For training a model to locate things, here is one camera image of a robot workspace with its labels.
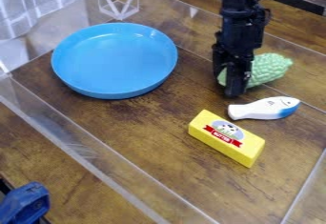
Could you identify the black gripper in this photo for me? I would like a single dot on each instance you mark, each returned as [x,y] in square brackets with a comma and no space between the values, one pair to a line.
[245,19]

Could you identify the green bitter melon toy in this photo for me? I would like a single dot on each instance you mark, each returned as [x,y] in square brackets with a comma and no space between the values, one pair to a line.
[269,67]

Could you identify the white blue toy fish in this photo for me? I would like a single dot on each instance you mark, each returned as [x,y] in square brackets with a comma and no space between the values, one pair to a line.
[266,109]

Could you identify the blue round tray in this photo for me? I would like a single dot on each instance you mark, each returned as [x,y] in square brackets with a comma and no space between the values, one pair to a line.
[115,61]

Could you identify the black strip on table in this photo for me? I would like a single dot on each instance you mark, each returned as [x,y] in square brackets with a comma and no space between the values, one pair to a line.
[305,5]

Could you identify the yellow butter block toy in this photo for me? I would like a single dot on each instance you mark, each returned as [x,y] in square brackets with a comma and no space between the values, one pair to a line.
[225,137]

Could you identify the blue clamp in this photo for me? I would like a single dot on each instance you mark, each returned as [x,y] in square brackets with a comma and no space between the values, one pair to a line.
[26,204]

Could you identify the clear acrylic enclosure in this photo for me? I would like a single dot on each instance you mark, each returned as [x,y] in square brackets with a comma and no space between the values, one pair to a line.
[118,160]

